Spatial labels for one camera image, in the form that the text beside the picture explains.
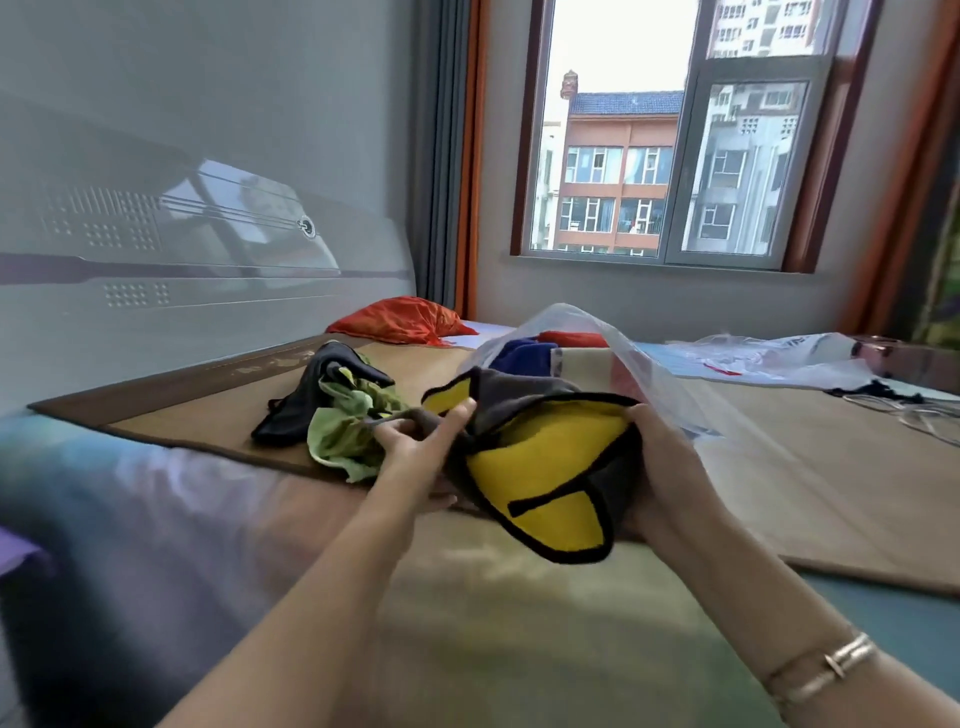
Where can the person's left hand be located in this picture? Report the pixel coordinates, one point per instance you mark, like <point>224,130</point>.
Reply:
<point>412,472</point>

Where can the black cloth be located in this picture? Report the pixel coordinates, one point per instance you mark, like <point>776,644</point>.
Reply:
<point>300,412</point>

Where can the grey padded headboard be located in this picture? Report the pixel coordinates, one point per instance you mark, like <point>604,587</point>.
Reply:
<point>187,247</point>

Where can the purple cloth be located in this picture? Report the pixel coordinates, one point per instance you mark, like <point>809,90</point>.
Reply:
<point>16,547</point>

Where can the person's left thumb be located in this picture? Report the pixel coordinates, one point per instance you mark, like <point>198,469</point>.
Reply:
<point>454,431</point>

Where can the person's left forearm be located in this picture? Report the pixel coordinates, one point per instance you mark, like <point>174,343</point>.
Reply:
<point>300,630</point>

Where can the light green cloth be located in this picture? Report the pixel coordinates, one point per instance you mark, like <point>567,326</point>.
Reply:
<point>341,435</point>

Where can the brown-edged bamboo mat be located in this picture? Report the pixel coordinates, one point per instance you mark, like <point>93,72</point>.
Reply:
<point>810,480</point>

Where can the yellow and grey cloth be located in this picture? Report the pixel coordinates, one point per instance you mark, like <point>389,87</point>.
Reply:
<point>551,465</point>

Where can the brown bedside cabinet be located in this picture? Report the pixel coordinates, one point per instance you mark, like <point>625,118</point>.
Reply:
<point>915,360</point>

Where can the crumpled white plastic bag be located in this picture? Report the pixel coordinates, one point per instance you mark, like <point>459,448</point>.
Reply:
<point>780,356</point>

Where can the beige cloth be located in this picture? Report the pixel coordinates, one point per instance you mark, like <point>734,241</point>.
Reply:
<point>589,371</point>

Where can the orange curtain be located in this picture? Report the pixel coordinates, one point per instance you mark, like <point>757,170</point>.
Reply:
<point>471,157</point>
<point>900,187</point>

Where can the person's right forearm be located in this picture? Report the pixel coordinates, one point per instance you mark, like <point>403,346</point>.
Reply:
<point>780,622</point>

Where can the person's right thumb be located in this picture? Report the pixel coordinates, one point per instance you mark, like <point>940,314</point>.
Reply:
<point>649,427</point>

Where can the grey curtain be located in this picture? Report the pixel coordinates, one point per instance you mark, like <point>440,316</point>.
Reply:
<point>439,150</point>

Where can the clear plastic bag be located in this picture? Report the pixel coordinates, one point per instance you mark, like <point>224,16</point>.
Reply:
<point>675,397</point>

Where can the brown-framed window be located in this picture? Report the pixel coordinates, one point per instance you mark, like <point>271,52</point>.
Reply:
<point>679,135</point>

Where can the colourful bedsheet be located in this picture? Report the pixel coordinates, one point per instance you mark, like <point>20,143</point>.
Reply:
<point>150,540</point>

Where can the dark small cloth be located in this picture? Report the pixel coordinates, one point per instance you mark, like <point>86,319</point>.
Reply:
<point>874,391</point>

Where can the red cloth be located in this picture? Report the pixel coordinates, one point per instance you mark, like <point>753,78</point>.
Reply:
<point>574,339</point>

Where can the blue cloth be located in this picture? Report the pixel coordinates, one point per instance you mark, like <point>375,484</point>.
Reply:
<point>523,358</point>

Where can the person's right hand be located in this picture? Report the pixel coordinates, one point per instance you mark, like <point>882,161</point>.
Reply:
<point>671,487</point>

